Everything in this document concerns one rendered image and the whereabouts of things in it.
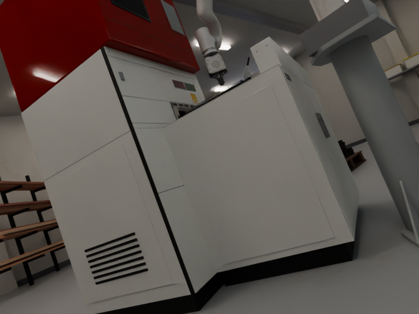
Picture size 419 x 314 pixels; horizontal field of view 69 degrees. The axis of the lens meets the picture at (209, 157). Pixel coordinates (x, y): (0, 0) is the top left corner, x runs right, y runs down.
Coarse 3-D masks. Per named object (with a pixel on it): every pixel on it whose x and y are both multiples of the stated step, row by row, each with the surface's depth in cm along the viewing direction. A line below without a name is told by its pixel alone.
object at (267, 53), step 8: (264, 40) 128; (272, 40) 131; (256, 48) 130; (264, 48) 129; (272, 48) 127; (280, 48) 142; (256, 56) 131; (264, 56) 129; (272, 56) 128; (280, 56) 132; (288, 56) 155; (264, 64) 129; (272, 64) 128; (280, 64) 126; (288, 64) 144; (296, 64) 172; (296, 72) 158
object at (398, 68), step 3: (393, 66) 868; (396, 66) 865; (399, 66) 860; (387, 69) 879; (390, 69) 875; (393, 69) 870; (396, 69) 866; (399, 69) 861; (402, 69) 866; (387, 72) 882; (390, 72) 877; (393, 72) 872; (396, 72) 868; (399, 72) 863; (387, 75) 883; (390, 75) 878
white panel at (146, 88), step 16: (112, 64) 136; (128, 64) 146; (144, 64) 158; (160, 64) 172; (112, 80) 135; (128, 80) 141; (144, 80) 152; (160, 80) 165; (176, 80) 181; (192, 80) 200; (128, 96) 137; (144, 96) 147; (160, 96) 159; (176, 96) 174; (128, 112) 132; (144, 112) 142; (160, 112) 153
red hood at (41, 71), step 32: (32, 0) 154; (64, 0) 144; (96, 0) 136; (128, 0) 158; (160, 0) 192; (0, 32) 169; (32, 32) 157; (64, 32) 146; (96, 32) 137; (128, 32) 147; (160, 32) 176; (32, 64) 159; (64, 64) 148; (192, 64) 197; (32, 96) 161
